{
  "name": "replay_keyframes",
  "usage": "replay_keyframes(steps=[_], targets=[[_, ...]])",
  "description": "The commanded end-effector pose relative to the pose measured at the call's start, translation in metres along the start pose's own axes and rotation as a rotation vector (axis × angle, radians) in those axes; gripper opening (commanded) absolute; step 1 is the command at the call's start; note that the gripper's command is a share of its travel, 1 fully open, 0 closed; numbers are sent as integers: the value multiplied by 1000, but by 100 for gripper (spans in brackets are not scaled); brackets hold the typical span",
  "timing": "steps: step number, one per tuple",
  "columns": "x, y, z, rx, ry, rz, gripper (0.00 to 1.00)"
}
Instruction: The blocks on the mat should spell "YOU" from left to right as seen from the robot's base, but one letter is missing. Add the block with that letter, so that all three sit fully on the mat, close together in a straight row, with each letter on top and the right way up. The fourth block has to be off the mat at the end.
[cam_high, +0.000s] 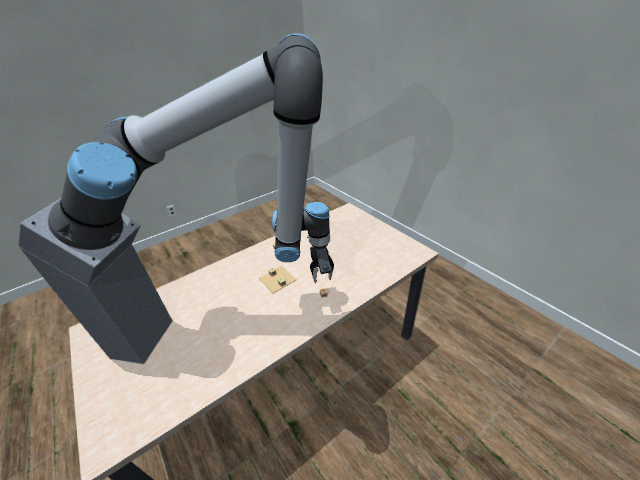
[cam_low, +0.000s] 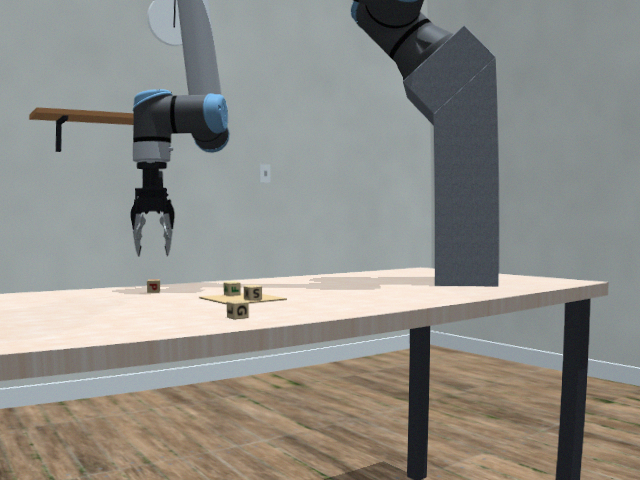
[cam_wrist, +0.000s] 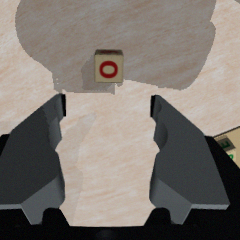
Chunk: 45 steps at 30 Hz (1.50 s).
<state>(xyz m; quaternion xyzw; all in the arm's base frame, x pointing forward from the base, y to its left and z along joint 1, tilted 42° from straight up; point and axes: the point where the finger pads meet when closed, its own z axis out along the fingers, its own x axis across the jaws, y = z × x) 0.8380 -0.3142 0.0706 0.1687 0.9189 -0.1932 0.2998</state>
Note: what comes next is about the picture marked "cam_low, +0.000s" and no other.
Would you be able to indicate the tan square mat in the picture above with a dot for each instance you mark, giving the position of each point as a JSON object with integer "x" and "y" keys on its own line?
{"x": 224, "y": 298}

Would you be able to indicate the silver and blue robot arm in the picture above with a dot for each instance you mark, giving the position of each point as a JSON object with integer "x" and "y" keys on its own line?
{"x": 397, "y": 26}

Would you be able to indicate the beige letter block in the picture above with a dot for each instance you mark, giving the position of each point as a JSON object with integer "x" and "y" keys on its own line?
{"x": 252, "y": 292}
{"x": 237, "y": 309}
{"x": 153, "y": 285}
{"x": 232, "y": 288}

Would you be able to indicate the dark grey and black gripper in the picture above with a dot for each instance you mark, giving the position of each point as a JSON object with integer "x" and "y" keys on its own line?
{"x": 151, "y": 198}

